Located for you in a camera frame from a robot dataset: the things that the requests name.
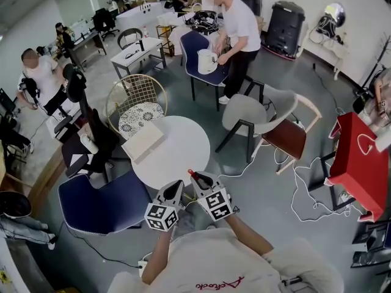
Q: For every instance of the person's white shirt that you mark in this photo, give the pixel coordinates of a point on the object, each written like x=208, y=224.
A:
x=214, y=261

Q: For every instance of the pink cloth table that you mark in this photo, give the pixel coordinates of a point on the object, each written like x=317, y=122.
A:
x=183, y=38

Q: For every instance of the white kettle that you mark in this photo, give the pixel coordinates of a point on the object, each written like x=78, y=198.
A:
x=207, y=61

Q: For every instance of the round mirror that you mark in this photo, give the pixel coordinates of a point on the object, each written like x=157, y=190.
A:
x=335, y=11

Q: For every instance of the floral seat cushion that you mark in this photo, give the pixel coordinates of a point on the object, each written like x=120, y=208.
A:
x=137, y=117

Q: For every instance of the white bottle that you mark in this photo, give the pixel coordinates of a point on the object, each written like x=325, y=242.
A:
x=88, y=143

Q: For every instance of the white paper sheet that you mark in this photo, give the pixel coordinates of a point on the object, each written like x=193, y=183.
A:
x=80, y=160

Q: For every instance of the black swivel chair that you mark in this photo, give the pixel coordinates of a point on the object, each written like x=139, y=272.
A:
x=104, y=21

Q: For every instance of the person's right forearm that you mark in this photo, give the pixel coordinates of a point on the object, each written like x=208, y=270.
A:
x=247, y=233

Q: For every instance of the cream flat box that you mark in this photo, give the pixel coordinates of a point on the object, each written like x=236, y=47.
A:
x=143, y=143

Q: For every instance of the black metal shelf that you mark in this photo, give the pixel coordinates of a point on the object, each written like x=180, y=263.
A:
x=369, y=246

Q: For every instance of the black bag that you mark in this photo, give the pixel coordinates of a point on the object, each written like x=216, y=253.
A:
x=327, y=26

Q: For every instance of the grey armchair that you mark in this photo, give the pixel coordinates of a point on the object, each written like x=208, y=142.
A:
x=244, y=111

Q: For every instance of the black coat rack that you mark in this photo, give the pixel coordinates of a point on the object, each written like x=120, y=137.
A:
x=382, y=53

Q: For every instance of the small red object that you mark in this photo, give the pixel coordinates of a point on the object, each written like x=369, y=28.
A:
x=190, y=172

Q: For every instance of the person's grey trousers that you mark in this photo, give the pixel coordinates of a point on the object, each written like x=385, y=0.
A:
x=186, y=224

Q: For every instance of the white power strip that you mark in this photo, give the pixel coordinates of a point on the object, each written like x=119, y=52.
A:
x=143, y=267

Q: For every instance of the white desk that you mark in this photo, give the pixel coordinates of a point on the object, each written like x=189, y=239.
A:
x=137, y=53

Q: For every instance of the brown seat wooden chair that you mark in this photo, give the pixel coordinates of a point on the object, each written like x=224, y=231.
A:
x=285, y=139

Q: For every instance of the red paper bag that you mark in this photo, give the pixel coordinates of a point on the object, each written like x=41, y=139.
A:
x=357, y=163

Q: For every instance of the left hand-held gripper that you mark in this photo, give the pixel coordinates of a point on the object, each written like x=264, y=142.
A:
x=159, y=217

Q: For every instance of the white low cabinet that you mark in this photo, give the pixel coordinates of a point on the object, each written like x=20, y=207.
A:
x=61, y=124

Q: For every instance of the black office chair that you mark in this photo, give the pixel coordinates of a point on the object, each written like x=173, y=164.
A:
x=94, y=124

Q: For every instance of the white vanity table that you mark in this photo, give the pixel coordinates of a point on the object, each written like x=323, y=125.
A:
x=328, y=47

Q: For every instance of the blue padded chair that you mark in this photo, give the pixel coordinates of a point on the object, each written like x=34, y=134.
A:
x=195, y=44
x=100, y=203

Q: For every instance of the tall black bin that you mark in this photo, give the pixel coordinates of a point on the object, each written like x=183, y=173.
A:
x=285, y=26

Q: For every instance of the dark desk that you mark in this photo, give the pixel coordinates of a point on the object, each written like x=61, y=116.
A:
x=87, y=44

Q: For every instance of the person's left forearm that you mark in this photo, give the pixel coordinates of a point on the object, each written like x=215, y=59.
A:
x=155, y=258

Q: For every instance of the black round-back chair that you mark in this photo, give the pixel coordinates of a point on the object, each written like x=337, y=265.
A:
x=129, y=37

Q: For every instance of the round white table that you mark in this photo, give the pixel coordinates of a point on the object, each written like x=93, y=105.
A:
x=183, y=151

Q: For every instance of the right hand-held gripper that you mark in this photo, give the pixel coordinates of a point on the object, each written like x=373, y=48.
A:
x=217, y=204

